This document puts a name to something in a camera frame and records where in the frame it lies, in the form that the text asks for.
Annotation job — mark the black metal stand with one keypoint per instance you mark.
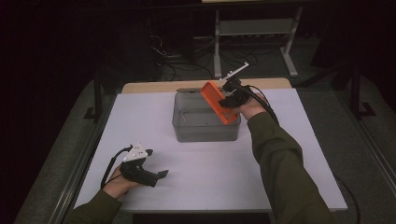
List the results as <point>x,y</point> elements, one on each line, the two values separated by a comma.
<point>97,93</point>
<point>356,93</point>

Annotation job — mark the person's left hand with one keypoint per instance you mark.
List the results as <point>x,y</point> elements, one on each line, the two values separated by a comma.
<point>116,185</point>

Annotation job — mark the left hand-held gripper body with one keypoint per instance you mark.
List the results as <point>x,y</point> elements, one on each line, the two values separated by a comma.
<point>137,169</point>

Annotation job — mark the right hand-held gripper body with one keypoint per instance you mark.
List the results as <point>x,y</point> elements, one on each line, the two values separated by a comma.
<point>239,93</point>

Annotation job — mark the grey translucent plastic box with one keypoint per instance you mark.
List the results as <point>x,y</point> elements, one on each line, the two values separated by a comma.
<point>199,124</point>

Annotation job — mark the orange phone case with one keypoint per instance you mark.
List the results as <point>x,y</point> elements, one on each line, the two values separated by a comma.
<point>219,105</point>

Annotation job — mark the white metal desk frame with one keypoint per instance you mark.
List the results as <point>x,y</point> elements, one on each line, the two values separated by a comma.
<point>255,27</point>

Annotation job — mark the grey metal rail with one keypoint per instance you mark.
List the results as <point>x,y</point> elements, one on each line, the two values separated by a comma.
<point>81,165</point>
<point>370,149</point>

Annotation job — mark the person's right hand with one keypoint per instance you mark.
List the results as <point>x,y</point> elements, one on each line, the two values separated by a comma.
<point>253,107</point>

